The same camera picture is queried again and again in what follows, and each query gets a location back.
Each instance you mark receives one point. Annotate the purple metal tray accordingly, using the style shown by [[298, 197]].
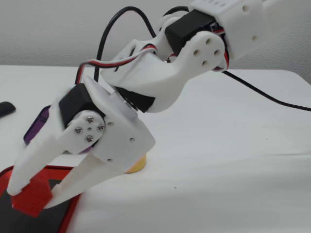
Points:
[[36, 126]]

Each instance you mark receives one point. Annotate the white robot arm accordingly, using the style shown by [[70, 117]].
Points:
[[155, 75]]

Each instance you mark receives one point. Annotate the black rounded object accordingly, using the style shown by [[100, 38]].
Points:
[[6, 108]]

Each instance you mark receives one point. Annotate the red studded block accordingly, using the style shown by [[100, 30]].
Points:
[[31, 196]]

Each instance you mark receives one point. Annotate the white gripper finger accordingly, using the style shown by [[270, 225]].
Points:
[[82, 179], [43, 150]]

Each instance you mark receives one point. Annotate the yellow masking tape roll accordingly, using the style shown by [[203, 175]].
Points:
[[137, 166]]

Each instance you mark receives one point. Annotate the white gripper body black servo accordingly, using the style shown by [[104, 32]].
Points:
[[125, 138]]

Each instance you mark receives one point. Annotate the red metal tray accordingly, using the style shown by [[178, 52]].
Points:
[[69, 213]]

